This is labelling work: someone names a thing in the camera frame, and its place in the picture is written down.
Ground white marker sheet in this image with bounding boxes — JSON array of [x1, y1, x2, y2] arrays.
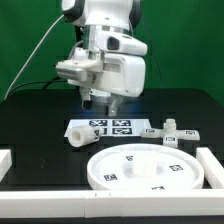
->
[[64, 118, 151, 137]]

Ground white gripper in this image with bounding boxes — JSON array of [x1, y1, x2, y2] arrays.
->
[[80, 53, 146, 117]]

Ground white camera cable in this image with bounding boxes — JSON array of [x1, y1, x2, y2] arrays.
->
[[3, 14, 66, 101]]

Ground white frame right rail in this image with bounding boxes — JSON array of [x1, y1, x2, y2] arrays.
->
[[196, 147, 224, 189]]

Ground white frame rail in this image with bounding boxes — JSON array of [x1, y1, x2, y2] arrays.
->
[[0, 189, 224, 218], [196, 147, 224, 189], [0, 149, 12, 182]]

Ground black cable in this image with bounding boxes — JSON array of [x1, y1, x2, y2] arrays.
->
[[5, 76, 71, 100]]

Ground white frame front rail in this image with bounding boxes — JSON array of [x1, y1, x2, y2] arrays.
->
[[0, 189, 224, 218]]

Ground white cross table base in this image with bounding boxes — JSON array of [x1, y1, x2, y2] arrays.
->
[[140, 119, 200, 148]]

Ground white round table top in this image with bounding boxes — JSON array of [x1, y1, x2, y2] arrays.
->
[[87, 144, 204, 191]]

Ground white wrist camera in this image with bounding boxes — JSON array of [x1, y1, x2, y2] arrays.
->
[[56, 32, 148, 84]]

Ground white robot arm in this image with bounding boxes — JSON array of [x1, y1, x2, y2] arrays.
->
[[56, 0, 147, 117]]

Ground white frame left rail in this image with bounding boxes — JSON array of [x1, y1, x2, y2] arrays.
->
[[0, 149, 12, 182]]

